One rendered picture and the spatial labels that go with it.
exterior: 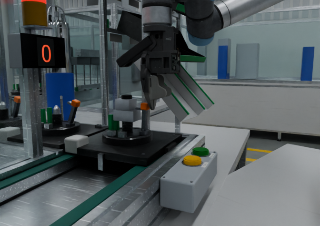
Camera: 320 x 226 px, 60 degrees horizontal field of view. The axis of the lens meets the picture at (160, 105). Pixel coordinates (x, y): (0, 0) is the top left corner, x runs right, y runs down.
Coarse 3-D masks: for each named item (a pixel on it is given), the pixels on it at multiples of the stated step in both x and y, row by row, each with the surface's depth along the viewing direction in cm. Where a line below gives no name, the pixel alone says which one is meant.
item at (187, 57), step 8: (128, 16) 99; (136, 16) 107; (120, 24) 101; (128, 24) 99; (136, 24) 97; (128, 32) 100; (136, 32) 98; (136, 40) 98; (184, 56) 93; (192, 56) 98
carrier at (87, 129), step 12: (60, 96) 92; (48, 108) 89; (60, 108) 93; (48, 120) 90; (60, 120) 87; (48, 132) 81; (60, 132) 82; (72, 132) 84; (84, 132) 86; (96, 132) 87; (48, 144) 74; (60, 144) 73
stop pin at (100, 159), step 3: (102, 153) 67; (99, 156) 66; (102, 156) 66; (99, 159) 66; (102, 159) 66; (99, 162) 66; (102, 162) 66; (99, 165) 67; (102, 165) 66; (99, 168) 67; (102, 168) 66
